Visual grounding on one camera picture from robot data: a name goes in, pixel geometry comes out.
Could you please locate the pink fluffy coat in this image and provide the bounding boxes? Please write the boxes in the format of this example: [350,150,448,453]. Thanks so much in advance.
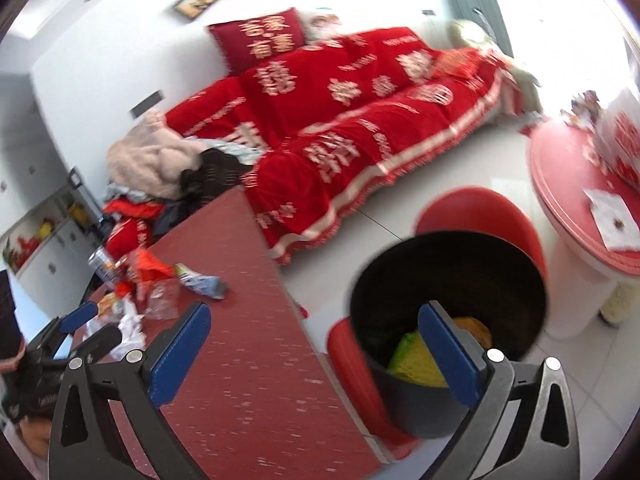
[106,110,207,200]

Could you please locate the red covered sofa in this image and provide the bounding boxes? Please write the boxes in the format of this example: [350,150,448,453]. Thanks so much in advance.
[162,27,524,263]

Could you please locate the white printed cushion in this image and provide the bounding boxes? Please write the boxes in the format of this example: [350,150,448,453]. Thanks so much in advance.
[297,8,347,44]

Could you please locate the beige armchair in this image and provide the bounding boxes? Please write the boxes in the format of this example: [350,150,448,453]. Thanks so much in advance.
[444,18,544,122]

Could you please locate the person left hand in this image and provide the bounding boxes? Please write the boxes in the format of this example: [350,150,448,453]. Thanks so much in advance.
[18,417,52,460]

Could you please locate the blue a2 milk pouch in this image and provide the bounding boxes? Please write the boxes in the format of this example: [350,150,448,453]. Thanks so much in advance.
[175,263,228,300]

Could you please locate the black camera box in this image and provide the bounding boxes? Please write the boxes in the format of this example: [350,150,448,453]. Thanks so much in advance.
[0,270,26,374]

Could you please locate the cartoon snack bag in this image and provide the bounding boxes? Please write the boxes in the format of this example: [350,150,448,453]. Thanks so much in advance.
[96,292,130,323]

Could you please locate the clear plastic bag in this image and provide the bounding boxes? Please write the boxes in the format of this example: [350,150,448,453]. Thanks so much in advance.
[137,278,181,321]

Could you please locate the silver drink can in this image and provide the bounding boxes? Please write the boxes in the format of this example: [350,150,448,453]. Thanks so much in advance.
[88,246,122,290]

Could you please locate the black clothing pile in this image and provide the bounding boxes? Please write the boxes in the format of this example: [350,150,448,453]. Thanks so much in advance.
[153,148,252,242]

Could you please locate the white sideboard cabinet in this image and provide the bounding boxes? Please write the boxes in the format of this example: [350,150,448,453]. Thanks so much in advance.
[1,185,99,318]

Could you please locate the small red embroidered cushion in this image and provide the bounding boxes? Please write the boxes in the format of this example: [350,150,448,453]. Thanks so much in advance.
[432,48,482,79]

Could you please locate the white napkin on table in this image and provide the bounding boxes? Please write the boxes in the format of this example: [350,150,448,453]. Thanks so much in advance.
[584,188,640,252]

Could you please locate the red dotted plastic bag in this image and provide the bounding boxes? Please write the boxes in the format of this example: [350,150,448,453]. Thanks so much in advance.
[115,247,176,302]

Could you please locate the red square pillow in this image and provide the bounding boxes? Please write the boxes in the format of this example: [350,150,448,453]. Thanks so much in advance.
[207,8,306,75]

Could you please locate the black round trash bin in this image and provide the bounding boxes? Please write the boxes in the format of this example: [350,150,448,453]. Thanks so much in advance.
[349,231,547,439]

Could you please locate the small left photo frame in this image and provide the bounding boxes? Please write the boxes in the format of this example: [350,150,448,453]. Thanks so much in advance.
[172,0,219,21]

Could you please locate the red round coffee table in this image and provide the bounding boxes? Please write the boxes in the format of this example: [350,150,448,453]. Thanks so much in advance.
[528,119,639,340]

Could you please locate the red curved stool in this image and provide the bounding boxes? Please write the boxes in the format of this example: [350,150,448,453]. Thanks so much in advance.
[326,186,548,460]

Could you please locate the white plastic shopping bag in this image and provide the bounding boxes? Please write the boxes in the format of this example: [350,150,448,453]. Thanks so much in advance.
[594,89,640,191]

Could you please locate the orange snack wrapper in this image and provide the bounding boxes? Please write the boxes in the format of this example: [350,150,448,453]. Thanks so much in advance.
[454,316,492,350]

